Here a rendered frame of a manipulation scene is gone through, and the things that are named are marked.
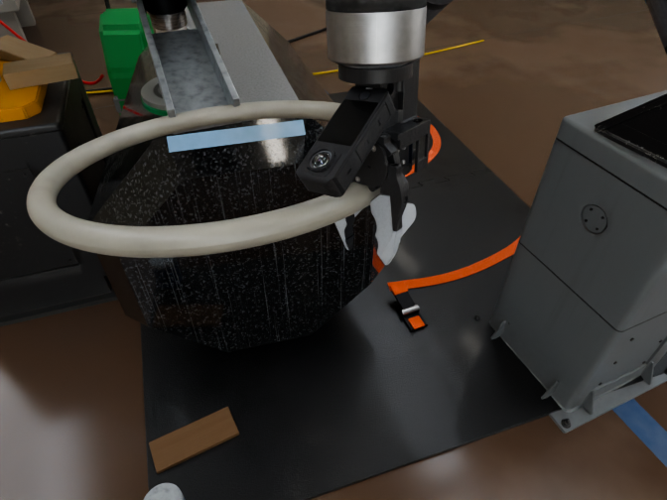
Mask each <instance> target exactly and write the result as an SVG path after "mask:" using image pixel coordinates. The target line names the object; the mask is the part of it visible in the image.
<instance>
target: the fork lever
mask: <svg viewBox="0 0 667 500"><path fill-rule="evenodd" d="M131 1H132V3H136V4H137V7H138V11H139V15H140V18H141V22H142V25H143V29H144V32H145V36H146V40H147V43H148V47H149V50H150V54H151V57H152V61H153V64H154V68H155V72H156V75H157V78H158V81H159V85H160V88H161V92H162V96H163V99H164V103H165V106H166V110H167V113H168V115H169V117H170V118H173V117H176V113H181V112H186V111H191V110H196V109H202V108H208V107H213V106H220V105H228V104H232V105H233V107H237V106H240V100H239V97H238V94H237V92H236V90H235V88H234V85H233V83H232V81H231V79H230V76H229V74H228V72H227V70H226V68H225V65H224V63H223V61H222V59H221V56H220V54H219V52H218V50H217V48H216V45H215V43H214V41H213V39H212V36H211V34H210V32H209V30H208V27H207V25H206V23H205V21H204V19H203V16H202V14H201V12H200V8H199V6H198V4H197V2H196V0H187V4H188V5H187V7H188V9H189V11H190V14H191V16H192V19H193V21H194V23H195V26H196V29H188V30H180V31H173V32H165V33H157V34H152V32H151V29H150V26H149V22H148V19H147V16H146V12H145V9H144V6H143V2H142V0H136V1H135V0H131ZM240 122H242V121H236V122H228V123H221V124H214V125H209V126H203V127H198V128H194V129H190V130H185V131H181V132H177V133H173V134H174V135H175V134H180V133H185V132H190V131H196V130H200V129H206V128H211V127H217V126H222V125H228V124H234V123H240Z"/></svg>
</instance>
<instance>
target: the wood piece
mask: <svg viewBox="0 0 667 500"><path fill-rule="evenodd" d="M3 77H4V79H5V81H6V83H7V85H8V87H9V89H10V90H13V89H19V88H25V87H30V86H36V85H42V84H48V83H53V82H59V81H65V80H70V79H76V78H78V74H77V70H76V66H75V64H74V61H73V58H72V56H71V53H67V54H60V55H54V56H48V57H41V58H35V59H29V60H22V61H16V62H4V63H3Z"/></svg>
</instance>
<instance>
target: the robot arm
mask: <svg viewBox="0 0 667 500"><path fill-rule="evenodd" d="M452 1H454V0H326V9H327V10H326V15H327V38H328V58H329V59H330V60H331V61H333V62H334V63H337V64H338V78H339V79H340V80H342V81H345V82H350V83H355V86H354V87H352V88H351V89H350V91H349V92H348V94H347V95H346V97H345V98H344V100H343V101H342V103H341V104H340V106H339V107H338V109H337V110H336V112H335V113H334V115H333V117H332V118H331V120H330V121H329V123H328V124H327V126H326V127H325V129H324V130H323V132H322V133H321V135H320V136H319V138H318V139H317V141H316V142H315V144H314V145H313V147H312V148H311V150H310V151H309V153H308V154H307V156H306V157H305V159H304V160H303V162H302V163H301V165H300V166H299V168H297V170H296V174H297V176H298V177H299V179H300V180H301V181H302V183H303V184H304V186H305V187H306V188H307V190H309V191H313V192H317V193H321V194H325V195H329V196H333V197H341V196H343V195H344V193H345V192H346V190H347V188H348V187H349V185H350V184H351V183H353V182H355V183H359V184H362V185H366V186H368V188H369V190H370V191H375V190H377V189H379V188H380V193H381V194H380V195H379V196H377V197H376V198H375V199H374V200H372V201H371V203H370V208H371V213H372V215H373V217H374V219H375V221H376V226H377V228H376V232H375V236H376V239H377V242H378V248H377V252H376V254H377V255H378V257H379V258H380V260H381V261H382V263H383V264H384V265H388V264H390V262H391V261H392V259H393V258H394V256H395V254H396V252H397V250H398V246H399V243H400V239H401V237H402V235H403V234H404V233H405V232H406V230H407V229H408V228H409V227H410V226H411V224H412V223H413V222H414V220H415V218H416V207H415V205H414V204H413V203H407V202H408V197H409V185H408V181H407V179H406V178H405V175H407V174H409V173H410V171H411V170H412V161H413V160H415V171H414V172H416V173H417V172H419V171H421V170H422V169H424V168H426V167H427V166H428V157H429V142H430V127H431V119H427V118H422V117H418V116H417V105H418V85H419V66H420V58H421V57H422V56H423V55H424V54H425V36H426V25H427V24H428V23H429V22H430V21H431V20H433V19H434V18H435V17H436V16H437V15H438V14H439V13H440V12H441V11H442V10H443V9H444V8H445V7H446V6H447V5H448V4H449V3H451V2H452ZM645 3H646V4H647V6H648V9H649V11H650V14H651V16H652V19H653V21H654V24H655V27H656V29H657V32H658V34H659V37H660V39H661V42H662V44H663V47H664V50H665V52H666V55H667V0H645ZM417 122H420V123H418V124H416V123H417ZM425 135H426V140H425V156H424V157H423V158H422V159H420V160H419V153H420V138H421V137H423V136H425ZM414 142H416V149H413V143H414ZM360 212H361V210H360V211H358V212H356V213H355V214H353V215H350V216H348V217H346V218H344V219H342V220H340V221H337V222H335V226H336V228H337V230H338V232H339V235H340V237H341V239H342V242H343V244H344V246H345V248H346V249H347V250H351V249H352V246H353V238H354V234H353V227H352V225H353V223H354V221H355V217H356V216H357V215H358V214H359V213H360Z"/></svg>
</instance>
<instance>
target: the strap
mask: <svg viewBox="0 0 667 500"><path fill-rule="evenodd" d="M430 133H431V135H432V138H433V147H432V149H431V150H430V152H429V157H428V163H429V162H431V161H432V160H433V159H434V158H435V157H436V155H437V154H438V152H439V151H440V148H441V138H440V135H439V133H438V131H437V130H436V128H435V127H434V126H433V125H432V124H431V127H430ZM414 171H415V165H413V166H412V170H411V171H410V173H409V174H407V175H405V178H406V177H408V176H409V175H411V174H413V173H415V172H414ZM519 239H520V237H519V238H518V239H517V240H515V241H514V242H513V243H512V244H510V245H509V246H507V247H506V248H504V249H502V250H501V251H499V252H497V253H495V254H493V255H491V256H489V257H487V258H485V259H483V260H481V261H479V262H477V263H474V264H472V265H469V266H467V267H464V268H461V269H458V270H455V271H453V272H450V273H446V274H442V275H438V276H433V277H427V278H420V279H413V280H405V281H398V282H390V283H387V284H388V287H389V290H390V292H391V289H390V286H391V285H394V284H397V283H401V282H404V284H405V286H406V287H407V289H413V288H420V287H428V286H433V285H439V284H442V283H446V282H450V281H454V280H457V279H461V278H464V277H467V276H469V275H472V274H475V273H477V272H479V271H482V270H484V269H486V268H488V267H491V266H493V265H495V264H497V263H499V262H501V261H502V260H504V259H506V258H508V257H510V256H511V255H513V254H514V253H515V250H516V247H517V245H518V242H519Z"/></svg>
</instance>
